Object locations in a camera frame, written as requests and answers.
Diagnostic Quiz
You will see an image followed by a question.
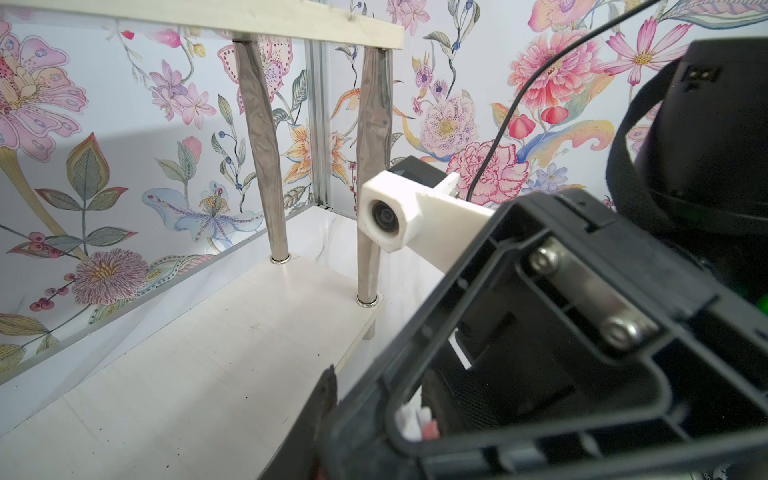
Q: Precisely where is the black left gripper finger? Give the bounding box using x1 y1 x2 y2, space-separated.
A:
258 365 338 480

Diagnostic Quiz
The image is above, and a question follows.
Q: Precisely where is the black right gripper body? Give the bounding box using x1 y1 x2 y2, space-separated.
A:
319 192 767 479

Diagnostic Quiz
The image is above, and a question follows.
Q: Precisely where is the pink white round figurine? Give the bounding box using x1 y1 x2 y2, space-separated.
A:
395 404 441 442

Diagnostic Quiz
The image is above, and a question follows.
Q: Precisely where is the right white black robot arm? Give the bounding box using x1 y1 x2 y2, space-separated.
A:
318 38 767 479

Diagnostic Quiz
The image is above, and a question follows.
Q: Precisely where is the white two-tier shelf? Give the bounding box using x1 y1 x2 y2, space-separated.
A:
0 0 406 480

